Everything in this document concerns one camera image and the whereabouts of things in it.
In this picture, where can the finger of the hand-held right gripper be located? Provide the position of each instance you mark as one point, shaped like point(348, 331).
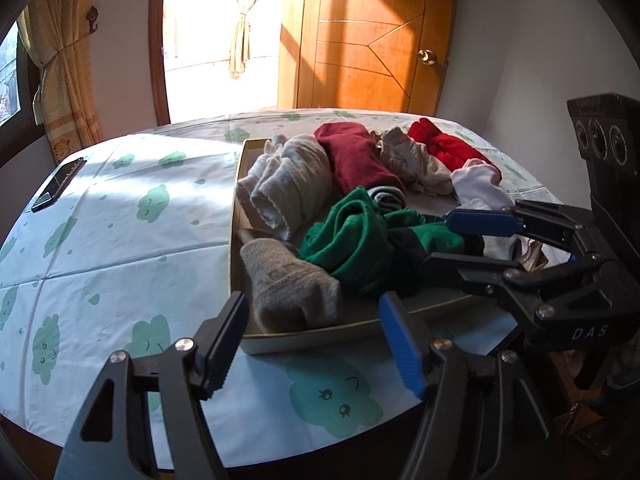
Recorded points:
point(450, 265)
point(480, 222)

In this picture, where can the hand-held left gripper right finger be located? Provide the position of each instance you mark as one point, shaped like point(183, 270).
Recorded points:
point(400, 345)

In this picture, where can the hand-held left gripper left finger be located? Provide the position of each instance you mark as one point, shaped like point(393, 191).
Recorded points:
point(225, 345)

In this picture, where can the grey white sock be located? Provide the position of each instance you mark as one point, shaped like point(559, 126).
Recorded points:
point(500, 249)

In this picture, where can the pale pink sock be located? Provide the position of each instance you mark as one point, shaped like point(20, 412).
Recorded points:
point(477, 182)

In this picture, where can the bright red fuzzy sock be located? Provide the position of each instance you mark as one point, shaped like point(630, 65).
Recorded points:
point(450, 150)

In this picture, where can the shallow cardboard box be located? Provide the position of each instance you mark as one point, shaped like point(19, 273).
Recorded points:
point(310, 340)

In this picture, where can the beige pink-trimmed sock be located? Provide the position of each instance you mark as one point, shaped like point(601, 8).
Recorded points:
point(415, 165)

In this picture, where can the beige knit sock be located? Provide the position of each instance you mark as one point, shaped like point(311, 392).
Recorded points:
point(290, 285)

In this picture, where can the grey striped sock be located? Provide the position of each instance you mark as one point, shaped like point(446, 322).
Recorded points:
point(387, 199)

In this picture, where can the green and black sock pair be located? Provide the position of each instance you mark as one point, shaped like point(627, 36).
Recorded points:
point(360, 245)

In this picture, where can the dark red sock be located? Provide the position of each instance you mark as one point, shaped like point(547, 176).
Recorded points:
point(355, 160)

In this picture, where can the cream dotted sock bundle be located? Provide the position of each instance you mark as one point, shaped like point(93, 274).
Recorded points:
point(295, 175)

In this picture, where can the table with cloud tablecloth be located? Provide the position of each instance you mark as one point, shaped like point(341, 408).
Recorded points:
point(125, 270)

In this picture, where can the brass door knob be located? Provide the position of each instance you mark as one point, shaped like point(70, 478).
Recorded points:
point(428, 57)

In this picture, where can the wooden door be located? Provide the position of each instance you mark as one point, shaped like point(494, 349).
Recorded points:
point(360, 60)

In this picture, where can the black smartphone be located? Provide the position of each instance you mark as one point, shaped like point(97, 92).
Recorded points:
point(57, 185)

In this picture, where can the sheer tied curtain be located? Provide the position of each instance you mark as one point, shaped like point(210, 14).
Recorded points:
point(242, 35)

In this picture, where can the yellow patterned curtain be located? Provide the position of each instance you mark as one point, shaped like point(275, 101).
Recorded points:
point(65, 85)

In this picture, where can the window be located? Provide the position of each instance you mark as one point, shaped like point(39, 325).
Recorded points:
point(10, 75)

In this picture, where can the wooden door frame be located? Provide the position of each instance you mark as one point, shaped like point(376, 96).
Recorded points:
point(160, 60)

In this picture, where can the curtain wall hook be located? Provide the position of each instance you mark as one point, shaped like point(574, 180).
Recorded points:
point(92, 17)

